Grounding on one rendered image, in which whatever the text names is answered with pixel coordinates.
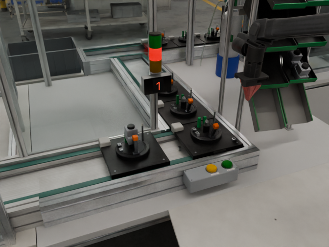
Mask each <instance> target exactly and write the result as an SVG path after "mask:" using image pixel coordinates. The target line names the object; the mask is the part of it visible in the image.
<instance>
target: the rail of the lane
mask: <svg viewBox="0 0 329 247"><path fill-rule="evenodd" d="M259 154H260V150H259V149H258V148H257V147H256V146H255V145H251V146H247V147H243V148H238V149H234V150H231V151H226V149H222V150H218V151H214V152H213V155H211V156H207V157H203V158H199V159H195V160H191V161H187V162H183V163H179V164H175V165H171V166H167V167H163V168H159V169H155V170H151V171H147V172H143V173H139V174H135V175H131V176H127V177H123V178H119V179H115V180H111V181H107V182H103V183H99V184H95V185H92V186H88V187H84V188H80V189H76V190H72V191H68V192H64V193H60V194H56V195H52V196H48V197H44V198H39V208H40V211H41V215H42V218H43V222H44V225H45V228H47V227H50V226H54V225H58V224H61V223H65V222H69V221H73V220H76V219H79V218H83V217H86V216H90V215H94V214H97V213H101V212H104V211H108V210H111V209H115V208H119V207H122V206H126V205H129V204H132V203H136V202H140V201H143V200H147V199H150V198H155V197H158V196H162V195H165V194H169V193H173V192H176V191H179V190H183V189H186V188H187V187H186V186H185V184H184V183H183V174H184V171H185V170H189V169H193V168H197V167H200V166H204V165H208V164H212V163H215V162H219V161H223V160H227V159H231V160H232V161H233V163H234V164H235V165H236V166H237V167H238V168H239V171H238V174H239V173H244V172H247V171H251V170H255V169H257V166H258V161H259Z"/></svg>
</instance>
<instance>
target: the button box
mask: <svg viewBox="0 0 329 247"><path fill-rule="evenodd" d="M227 160H229V161H231V162H232V167H231V168H225V167H223V166H222V162H223V161H219V162H215V163H212V164H213V165H216V167H217V170H216V171H215V172H213V173H211V172H209V171H207V169H206V168H207V165H204V166H200V167H197V168H193V169H189V170H185V171H184V174H183V183H184V184H185V186H186V187H187V189H188V190H189V192H190V193H193V192H197V191H200V190H203V189H207V188H210V187H214V186H217V185H221V184H224V183H228V182H231V181H235V180H237V177H238V171H239V168H238V167H237V166H236V165H235V164H234V163H233V161H232V160H231V159H227Z"/></svg>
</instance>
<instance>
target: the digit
mask: <svg viewBox="0 0 329 247"><path fill-rule="evenodd" d="M161 91H164V78H159V79H153V93H155V92H161Z"/></svg>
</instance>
